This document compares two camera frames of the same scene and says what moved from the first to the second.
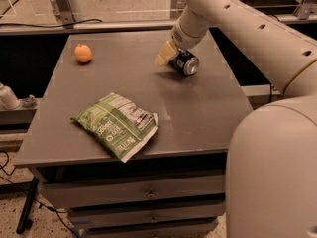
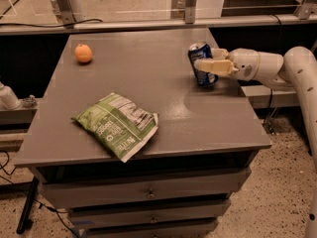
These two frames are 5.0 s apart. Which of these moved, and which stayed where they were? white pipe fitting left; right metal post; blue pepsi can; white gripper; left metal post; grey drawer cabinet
Moved: blue pepsi can; white gripper
Stayed: white pipe fitting left; grey drawer cabinet; right metal post; left metal post
